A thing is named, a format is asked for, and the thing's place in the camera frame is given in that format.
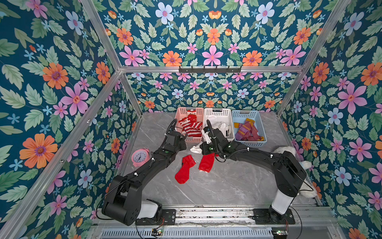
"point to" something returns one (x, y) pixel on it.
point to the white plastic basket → (220, 118)
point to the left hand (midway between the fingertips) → (183, 139)
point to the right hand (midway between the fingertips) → (202, 143)
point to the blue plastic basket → (239, 116)
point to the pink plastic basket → (181, 112)
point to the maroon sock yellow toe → (247, 131)
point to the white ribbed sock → (197, 149)
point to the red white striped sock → (191, 127)
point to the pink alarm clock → (140, 156)
